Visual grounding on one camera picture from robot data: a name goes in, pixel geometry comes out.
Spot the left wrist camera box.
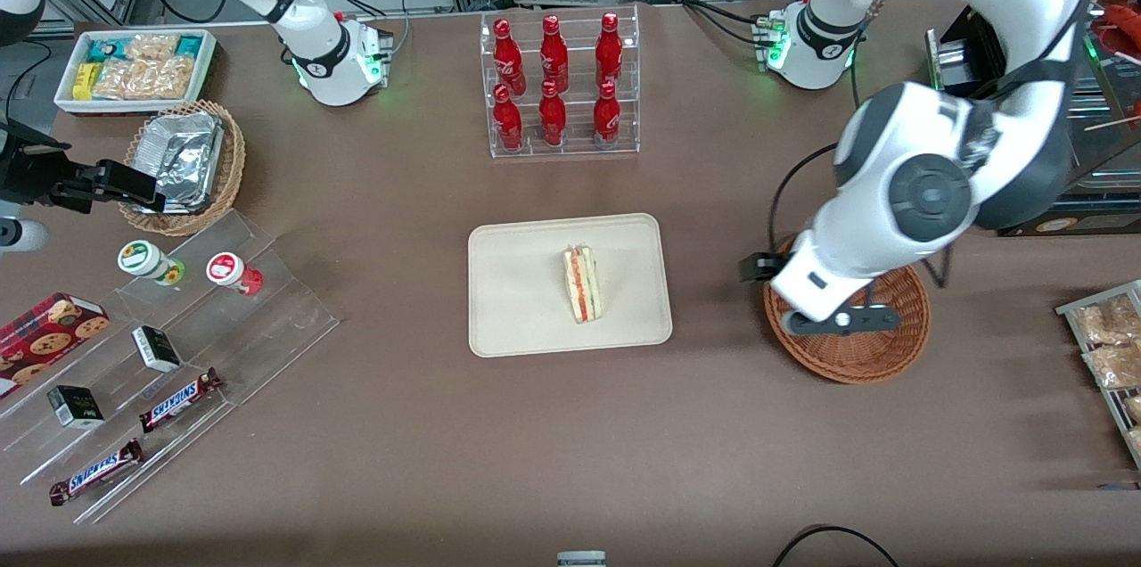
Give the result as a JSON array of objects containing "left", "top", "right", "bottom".
[{"left": 740, "top": 255, "right": 791, "bottom": 284}]

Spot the green-lid sunflower cup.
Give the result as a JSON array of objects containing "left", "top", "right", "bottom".
[{"left": 117, "top": 240, "right": 186, "bottom": 287}]

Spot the triangle sandwich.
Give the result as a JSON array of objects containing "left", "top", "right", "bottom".
[{"left": 562, "top": 244, "right": 603, "bottom": 325}]

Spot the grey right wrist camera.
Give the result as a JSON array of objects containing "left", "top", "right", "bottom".
[{"left": 0, "top": 218, "right": 51, "bottom": 253}]

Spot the black cable loop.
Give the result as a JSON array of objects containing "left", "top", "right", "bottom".
[{"left": 771, "top": 524, "right": 901, "bottom": 567}]

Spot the red chocolate chip cookie box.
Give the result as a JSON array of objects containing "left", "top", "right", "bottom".
[{"left": 0, "top": 292, "right": 111, "bottom": 400}]

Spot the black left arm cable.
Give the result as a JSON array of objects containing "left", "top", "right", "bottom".
[{"left": 767, "top": 142, "right": 953, "bottom": 290}]

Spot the brown wicker basket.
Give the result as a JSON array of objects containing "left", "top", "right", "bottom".
[{"left": 763, "top": 233, "right": 932, "bottom": 386}]

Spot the steel warmer pan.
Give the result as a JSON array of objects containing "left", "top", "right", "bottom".
[{"left": 1070, "top": 94, "right": 1141, "bottom": 176}]

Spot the clear bag of crackers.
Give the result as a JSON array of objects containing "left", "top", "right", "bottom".
[
  {"left": 125, "top": 32, "right": 179, "bottom": 62},
  {"left": 94, "top": 57, "right": 199, "bottom": 101}
]

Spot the white plastic bin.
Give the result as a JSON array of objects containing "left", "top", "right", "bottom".
[{"left": 53, "top": 28, "right": 218, "bottom": 117}]

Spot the Snickers chocolate bar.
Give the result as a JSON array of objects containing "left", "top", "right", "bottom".
[
  {"left": 49, "top": 438, "right": 144, "bottom": 507},
  {"left": 138, "top": 368, "right": 224, "bottom": 434}
]

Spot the aluminium foil container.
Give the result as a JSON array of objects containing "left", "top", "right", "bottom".
[{"left": 134, "top": 111, "right": 226, "bottom": 213}]

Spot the black food warmer machine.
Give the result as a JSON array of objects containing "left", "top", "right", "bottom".
[{"left": 925, "top": 0, "right": 1141, "bottom": 238}]

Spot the light wicker basket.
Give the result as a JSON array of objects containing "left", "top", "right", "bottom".
[{"left": 119, "top": 100, "right": 247, "bottom": 237}]

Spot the small black carton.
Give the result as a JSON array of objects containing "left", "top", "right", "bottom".
[
  {"left": 131, "top": 325, "right": 183, "bottom": 374},
  {"left": 46, "top": 384, "right": 105, "bottom": 431}
]

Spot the red-lid yogurt cup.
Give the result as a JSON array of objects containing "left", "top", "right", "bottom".
[{"left": 206, "top": 251, "right": 264, "bottom": 297}]

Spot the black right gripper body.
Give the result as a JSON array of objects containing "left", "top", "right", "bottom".
[{"left": 0, "top": 123, "right": 101, "bottom": 213}]

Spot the beige plastic tray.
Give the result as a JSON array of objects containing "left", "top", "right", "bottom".
[{"left": 468, "top": 212, "right": 674, "bottom": 359}]

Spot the clear acrylic bottle rack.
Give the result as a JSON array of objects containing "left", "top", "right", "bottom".
[{"left": 480, "top": 4, "right": 641, "bottom": 160}]

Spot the red cola bottle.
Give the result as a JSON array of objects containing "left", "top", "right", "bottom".
[
  {"left": 595, "top": 12, "right": 624, "bottom": 89},
  {"left": 540, "top": 14, "right": 570, "bottom": 94},
  {"left": 493, "top": 84, "right": 524, "bottom": 152},
  {"left": 492, "top": 18, "right": 527, "bottom": 95},
  {"left": 538, "top": 80, "right": 568, "bottom": 147},
  {"left": 593, "top": 81, "right": 622, "bottom": 146}
]

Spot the tray of packaged snacks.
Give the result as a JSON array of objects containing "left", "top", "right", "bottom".
[{"left": 1056, "top": 280, "right": 1141, "bottom": 472}]

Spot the clear acrylic stepped shelf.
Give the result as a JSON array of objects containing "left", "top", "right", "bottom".
[{"left": 0, "top": 209, "right": 341, "bottom": 525}]

